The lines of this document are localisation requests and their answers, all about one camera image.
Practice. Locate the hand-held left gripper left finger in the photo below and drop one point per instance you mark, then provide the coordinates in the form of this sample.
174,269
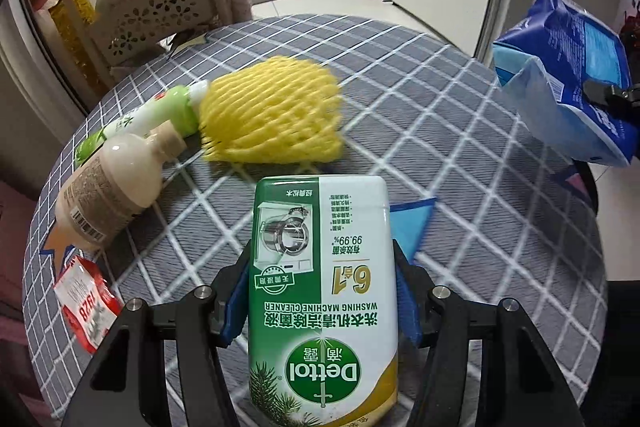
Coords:
235,302

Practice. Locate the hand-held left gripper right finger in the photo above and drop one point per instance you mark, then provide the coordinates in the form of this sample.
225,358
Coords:
410,307

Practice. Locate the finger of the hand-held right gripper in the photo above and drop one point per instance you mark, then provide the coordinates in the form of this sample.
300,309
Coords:
615,94

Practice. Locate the blue plastic bag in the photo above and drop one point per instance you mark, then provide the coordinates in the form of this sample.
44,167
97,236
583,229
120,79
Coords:
565,57

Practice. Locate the green white cleaner bottle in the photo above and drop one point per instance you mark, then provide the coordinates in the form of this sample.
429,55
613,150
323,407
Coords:
320,297

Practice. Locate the black trash bin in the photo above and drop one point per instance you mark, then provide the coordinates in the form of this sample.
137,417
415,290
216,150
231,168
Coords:
587,187

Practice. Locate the red white small packet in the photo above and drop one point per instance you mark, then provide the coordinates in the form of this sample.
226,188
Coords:
85,302

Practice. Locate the beige drink bottle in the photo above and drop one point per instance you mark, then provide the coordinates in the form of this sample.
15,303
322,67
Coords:
110,187

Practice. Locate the yellow foam fruit net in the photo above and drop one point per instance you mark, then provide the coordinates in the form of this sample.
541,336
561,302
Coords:
275,112

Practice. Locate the green capped white bottle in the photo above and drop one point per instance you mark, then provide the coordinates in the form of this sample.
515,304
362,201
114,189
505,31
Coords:
155,117

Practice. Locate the yellow packaging bag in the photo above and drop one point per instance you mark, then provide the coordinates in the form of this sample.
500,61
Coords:
80,37

